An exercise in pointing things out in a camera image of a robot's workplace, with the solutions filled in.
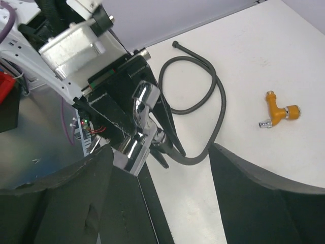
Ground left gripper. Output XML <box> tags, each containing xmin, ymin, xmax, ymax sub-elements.
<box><xmin>81</xmin><ymin>54</ymin><xmax>186</xmax><ymax>169</ymax></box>

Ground orange plastic faucet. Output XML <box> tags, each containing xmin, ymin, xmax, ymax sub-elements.
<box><xmin>259</xmin><ymin>90</ymin><xmax>301</xmax><ymax>128</ymax></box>

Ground red plastic bin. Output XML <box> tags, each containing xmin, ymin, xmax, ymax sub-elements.
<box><xmin>0</xmin><ymin>72</ymin><xmax>19</xmax><ymax>104</ymax></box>

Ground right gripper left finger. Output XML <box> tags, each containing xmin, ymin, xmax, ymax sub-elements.
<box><xmin>1</xmin><ymin>145</ymin><xmax>113</xmax><ymax>243</ymax></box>

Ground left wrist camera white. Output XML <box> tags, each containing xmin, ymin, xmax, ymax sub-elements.
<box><xmin>38</xmin><ymin>0</ymin><xmax>133</xmax><ymax>87</ymax></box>

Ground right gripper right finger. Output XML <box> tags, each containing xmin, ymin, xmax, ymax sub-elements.
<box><xmin>209</xmin><ymin>143</ymin><xmax>324</xmax><ymax>243</ymax></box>

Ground chrome lever faucet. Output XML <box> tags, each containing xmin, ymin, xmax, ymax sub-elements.
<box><xmin>113</xmin><ymin>81</ymin><xmax>164</xmax><ymax>177</ymax></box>

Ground grey flexible hose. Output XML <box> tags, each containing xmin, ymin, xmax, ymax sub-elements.
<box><xmin>158</xmin><ymin>40</ymin><xmax>227</xmax><ymax>166</ymax></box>

